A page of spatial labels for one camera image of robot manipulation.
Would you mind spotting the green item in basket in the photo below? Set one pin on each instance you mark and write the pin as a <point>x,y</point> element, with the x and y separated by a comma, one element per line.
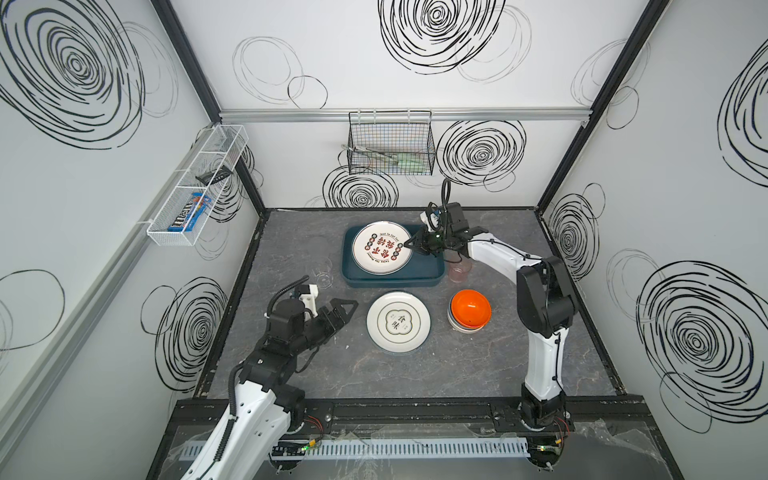
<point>413,163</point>

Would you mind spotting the blue candy packet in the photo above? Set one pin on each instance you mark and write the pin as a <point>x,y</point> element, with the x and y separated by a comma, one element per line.
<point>195,206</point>

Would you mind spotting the white plate black emblem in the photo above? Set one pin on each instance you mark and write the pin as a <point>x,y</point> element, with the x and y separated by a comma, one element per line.
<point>398,322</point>

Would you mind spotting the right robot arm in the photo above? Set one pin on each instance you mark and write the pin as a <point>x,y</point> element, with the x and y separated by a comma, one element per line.
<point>546,302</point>

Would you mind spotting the pink transparent cup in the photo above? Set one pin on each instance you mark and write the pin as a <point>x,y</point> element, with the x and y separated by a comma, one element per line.
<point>459,271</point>

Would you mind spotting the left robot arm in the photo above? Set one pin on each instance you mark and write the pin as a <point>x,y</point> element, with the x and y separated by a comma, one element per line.
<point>262,405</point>

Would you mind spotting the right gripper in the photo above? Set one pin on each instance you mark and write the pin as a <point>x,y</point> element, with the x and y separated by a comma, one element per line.
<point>434,240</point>

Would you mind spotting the orange bowl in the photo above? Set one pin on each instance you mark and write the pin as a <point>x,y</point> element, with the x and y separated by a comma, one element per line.
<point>470,306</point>

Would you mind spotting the metal tongs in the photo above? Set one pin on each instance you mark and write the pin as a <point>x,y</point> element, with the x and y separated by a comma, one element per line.
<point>367,155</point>

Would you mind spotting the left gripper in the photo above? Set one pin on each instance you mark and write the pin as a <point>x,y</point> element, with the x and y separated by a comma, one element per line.
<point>324,318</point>

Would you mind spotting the white plate red characters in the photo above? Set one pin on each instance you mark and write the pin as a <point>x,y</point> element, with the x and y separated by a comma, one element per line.
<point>378,248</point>

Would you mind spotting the white slotted cable duct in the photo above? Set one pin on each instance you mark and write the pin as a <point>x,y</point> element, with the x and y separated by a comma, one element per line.
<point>430,448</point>

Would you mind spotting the black mounting rail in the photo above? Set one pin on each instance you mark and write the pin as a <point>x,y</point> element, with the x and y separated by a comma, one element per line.
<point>499,414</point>

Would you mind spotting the black wire basket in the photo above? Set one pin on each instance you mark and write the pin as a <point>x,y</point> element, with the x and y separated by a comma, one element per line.
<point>392,132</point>

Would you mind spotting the white wire shelf basket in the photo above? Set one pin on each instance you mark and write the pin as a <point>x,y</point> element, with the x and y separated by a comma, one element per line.
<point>221,144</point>

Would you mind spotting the black remote control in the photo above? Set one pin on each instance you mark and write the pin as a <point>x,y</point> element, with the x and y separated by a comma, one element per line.
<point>214,176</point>

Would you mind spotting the teal plastic bin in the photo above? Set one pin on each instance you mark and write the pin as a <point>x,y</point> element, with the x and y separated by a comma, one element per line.
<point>421,271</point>

